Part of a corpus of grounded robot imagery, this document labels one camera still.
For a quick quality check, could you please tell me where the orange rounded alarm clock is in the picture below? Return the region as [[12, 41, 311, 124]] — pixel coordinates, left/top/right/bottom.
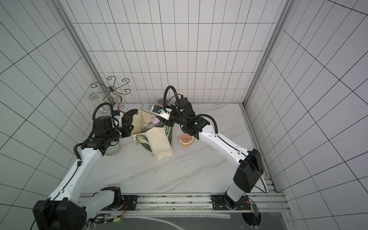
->
[[178, 133, 195, 147]]

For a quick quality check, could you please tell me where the lilac round alarm clock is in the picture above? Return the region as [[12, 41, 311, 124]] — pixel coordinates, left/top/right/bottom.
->
[[151, 117, 160, 124]]

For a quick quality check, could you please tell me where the cream canvas floral tote bag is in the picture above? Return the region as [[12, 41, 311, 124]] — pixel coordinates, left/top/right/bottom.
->
[[131, 109, 174, 161]]

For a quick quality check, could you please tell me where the grey square alarm clock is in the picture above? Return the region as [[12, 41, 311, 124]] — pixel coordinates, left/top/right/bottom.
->
[[140, 103, 156, 115]]

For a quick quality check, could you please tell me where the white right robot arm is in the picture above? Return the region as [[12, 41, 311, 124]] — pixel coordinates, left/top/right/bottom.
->
[[163, 98, 264, 210]]

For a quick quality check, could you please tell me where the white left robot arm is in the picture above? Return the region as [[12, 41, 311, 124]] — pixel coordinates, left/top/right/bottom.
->
[[33, 114, 133, 230]]

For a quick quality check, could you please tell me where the green patterned coaster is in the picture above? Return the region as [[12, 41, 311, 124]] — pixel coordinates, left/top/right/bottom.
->
[[104, 141, 120, 156]]

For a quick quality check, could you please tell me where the metal jewelry tree stand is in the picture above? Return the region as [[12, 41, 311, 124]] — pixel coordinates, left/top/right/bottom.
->
[[90, 76, 138, 127]]

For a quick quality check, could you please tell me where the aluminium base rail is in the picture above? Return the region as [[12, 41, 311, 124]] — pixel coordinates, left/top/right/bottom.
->
[[96, 193, 291, 219]]

